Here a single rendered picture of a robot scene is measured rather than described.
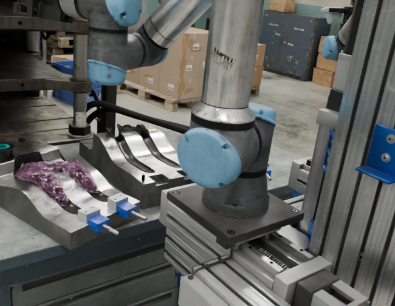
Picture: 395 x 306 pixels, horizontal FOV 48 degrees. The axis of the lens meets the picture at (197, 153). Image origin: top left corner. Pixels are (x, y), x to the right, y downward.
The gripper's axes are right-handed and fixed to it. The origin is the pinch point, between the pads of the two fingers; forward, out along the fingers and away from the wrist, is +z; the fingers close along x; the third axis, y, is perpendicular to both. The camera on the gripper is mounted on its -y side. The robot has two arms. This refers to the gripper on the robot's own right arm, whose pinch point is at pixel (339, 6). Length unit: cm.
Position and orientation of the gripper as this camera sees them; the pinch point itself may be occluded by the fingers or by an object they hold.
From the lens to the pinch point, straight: 185.7
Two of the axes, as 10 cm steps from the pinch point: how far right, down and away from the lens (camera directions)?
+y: 0.3, 9.2, 3.8
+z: -2.0, -3.7, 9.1
